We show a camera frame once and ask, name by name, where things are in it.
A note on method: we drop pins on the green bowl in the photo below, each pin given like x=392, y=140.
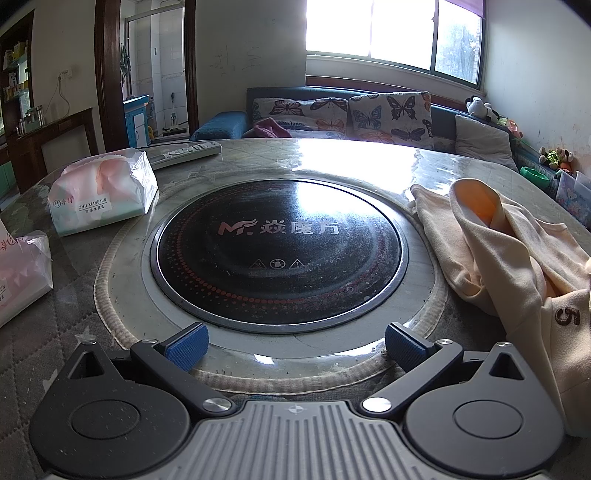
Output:
x=535, y=177

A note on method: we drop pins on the purple window blind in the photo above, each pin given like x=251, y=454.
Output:
x=464, y=7

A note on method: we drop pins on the black round induction cooktop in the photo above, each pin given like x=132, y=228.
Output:
x=277, y=263

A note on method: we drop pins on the small plush toys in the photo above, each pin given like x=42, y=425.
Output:
x=556, y=158

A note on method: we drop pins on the butterfly print cushion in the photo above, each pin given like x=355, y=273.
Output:
x=300, y=113
x=392, y=117

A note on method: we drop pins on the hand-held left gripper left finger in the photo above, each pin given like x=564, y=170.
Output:
x=187, y=347

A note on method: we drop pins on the panda plush toy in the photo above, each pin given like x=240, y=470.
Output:
x=478, y=107

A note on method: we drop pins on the glass jars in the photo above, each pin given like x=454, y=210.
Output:
x=32, y=119

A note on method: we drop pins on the blue sofa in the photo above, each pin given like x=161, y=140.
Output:
x=217, y=125

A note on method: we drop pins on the grey remote control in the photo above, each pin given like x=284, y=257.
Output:
x=184, y=153

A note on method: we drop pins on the window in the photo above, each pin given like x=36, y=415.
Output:
x=369, y=32

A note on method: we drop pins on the colourful soft toy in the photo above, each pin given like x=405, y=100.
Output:
x=510, y=127

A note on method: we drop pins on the white wall socket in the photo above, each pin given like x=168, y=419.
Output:
x=65, y=74

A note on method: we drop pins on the blue cabinet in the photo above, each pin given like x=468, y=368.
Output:
x=136, y=120

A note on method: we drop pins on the grey pillow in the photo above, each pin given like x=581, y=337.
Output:
x=485, y=141

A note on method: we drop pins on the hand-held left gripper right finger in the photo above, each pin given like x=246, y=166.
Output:
x=402, y=347

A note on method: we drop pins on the dark wooden sideboard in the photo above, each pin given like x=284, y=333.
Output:
x=55, y=138

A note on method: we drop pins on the dark wooden shelf cabinet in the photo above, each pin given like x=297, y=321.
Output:
x=14, y=69

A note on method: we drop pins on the cream garment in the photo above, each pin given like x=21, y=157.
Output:
x=508, y=263

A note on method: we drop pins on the pink cloth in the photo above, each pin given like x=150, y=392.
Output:
x=268, y=129

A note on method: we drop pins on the small clear plastic box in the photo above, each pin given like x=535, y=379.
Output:
x=584, y=177

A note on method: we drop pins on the clear printed storage box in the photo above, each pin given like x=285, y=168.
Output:
x=572, y=198

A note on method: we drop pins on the dark wooden door frame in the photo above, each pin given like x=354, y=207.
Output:
x=108, y=69

